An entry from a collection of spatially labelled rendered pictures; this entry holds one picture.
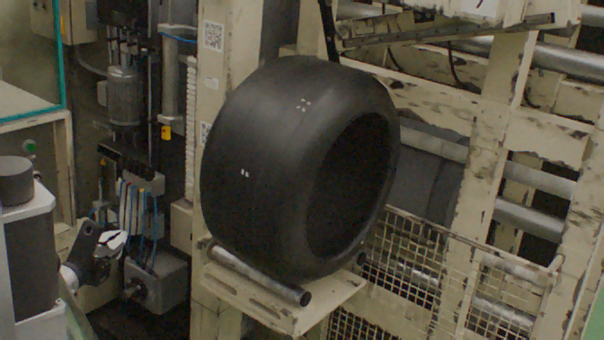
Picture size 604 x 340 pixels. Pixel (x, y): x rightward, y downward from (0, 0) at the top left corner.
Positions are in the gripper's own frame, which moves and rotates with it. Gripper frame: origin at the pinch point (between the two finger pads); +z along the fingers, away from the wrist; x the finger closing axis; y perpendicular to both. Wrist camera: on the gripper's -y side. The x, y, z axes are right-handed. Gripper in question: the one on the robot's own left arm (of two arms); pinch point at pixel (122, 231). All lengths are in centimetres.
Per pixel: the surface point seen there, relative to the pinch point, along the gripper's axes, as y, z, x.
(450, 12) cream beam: -67, 46, 55
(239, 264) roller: 12.0, 22.5, 24.4
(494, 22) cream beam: -68, 43, 66
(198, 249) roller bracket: 12.6, 21.9, 11.3
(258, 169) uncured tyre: -27.5, 7.0, 29.5
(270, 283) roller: 11.0, 19.2, 35.4
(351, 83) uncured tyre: -47, 30, 40
